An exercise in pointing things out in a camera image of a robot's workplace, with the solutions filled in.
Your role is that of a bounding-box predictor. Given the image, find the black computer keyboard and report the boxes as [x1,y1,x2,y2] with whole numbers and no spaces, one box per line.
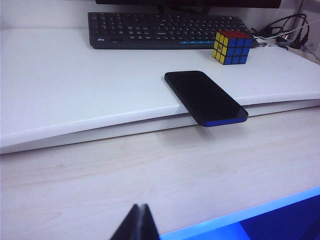
[87,11,257,50]

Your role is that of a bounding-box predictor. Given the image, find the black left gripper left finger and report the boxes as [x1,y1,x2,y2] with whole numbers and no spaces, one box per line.
[109,203,139,240]

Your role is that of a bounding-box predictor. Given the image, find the Rubik's cube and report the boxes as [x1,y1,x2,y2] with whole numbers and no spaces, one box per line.
[212,30,254,66]

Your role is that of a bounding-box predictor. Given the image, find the white desk riser platform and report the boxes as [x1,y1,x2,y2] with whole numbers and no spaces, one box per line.
[0,27,320,155]

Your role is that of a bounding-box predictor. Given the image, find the black computer monitor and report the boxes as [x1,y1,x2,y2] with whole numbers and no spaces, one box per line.
[95,0,282,15]

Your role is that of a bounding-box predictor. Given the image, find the black smartphone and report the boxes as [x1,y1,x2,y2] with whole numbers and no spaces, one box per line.
[164,70,249,129]

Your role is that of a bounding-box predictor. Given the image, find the black cable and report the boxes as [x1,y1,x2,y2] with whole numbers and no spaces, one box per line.
[257,13,311,50]

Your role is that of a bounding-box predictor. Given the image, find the white cable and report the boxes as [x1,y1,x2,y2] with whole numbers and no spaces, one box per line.
[253,22,309,41]

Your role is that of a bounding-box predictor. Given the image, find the grey cable adapter plug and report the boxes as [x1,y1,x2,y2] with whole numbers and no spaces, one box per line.
[251,37,270,49]

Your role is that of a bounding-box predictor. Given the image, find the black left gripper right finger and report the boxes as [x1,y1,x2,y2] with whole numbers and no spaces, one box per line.
[136,203,161,240]

